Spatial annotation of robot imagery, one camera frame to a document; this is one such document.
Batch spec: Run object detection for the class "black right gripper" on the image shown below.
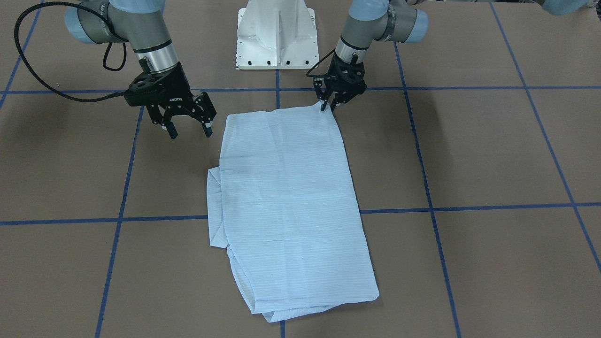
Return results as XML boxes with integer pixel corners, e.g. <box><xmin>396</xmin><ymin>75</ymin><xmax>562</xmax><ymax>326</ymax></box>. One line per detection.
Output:
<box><xmin>124</xmin><ymin>62</ymin><xmax>216</xmax><ymax>140</ymax></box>

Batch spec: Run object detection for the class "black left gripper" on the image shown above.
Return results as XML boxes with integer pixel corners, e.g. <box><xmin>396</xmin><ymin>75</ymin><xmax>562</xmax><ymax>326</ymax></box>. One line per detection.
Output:
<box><xmin>313</xmin><ymin>50</ymin><xmax>367</xmax><ymax>113</ymax></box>

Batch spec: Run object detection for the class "light blue button-up shirt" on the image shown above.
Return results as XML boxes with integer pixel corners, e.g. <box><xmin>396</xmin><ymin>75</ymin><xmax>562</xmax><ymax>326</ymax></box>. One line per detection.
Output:
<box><xmin>207</xmin><ymin>104</ymin><xmax>379</xmax><ymax>323</ymax></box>

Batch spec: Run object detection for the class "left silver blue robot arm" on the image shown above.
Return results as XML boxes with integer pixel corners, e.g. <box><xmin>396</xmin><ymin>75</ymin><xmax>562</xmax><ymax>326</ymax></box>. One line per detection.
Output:
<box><xmin>306</xmin><ymin>0</ymin><xmax>429</xmax><ymax>111</ymax></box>

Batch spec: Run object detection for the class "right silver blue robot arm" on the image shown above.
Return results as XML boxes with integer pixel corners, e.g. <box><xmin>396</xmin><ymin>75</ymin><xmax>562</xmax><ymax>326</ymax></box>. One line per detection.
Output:
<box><xmin>64</xmin><ymin>0</ymin><xmax>216</xmax><ymax>139</ymax></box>

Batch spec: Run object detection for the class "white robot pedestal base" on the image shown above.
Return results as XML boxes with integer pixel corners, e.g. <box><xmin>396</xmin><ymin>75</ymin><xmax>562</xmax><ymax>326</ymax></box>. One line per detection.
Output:
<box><xmin>236</xmin><ymin>0</ymin><xmax>319</xmax><ymax>70</ymax></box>

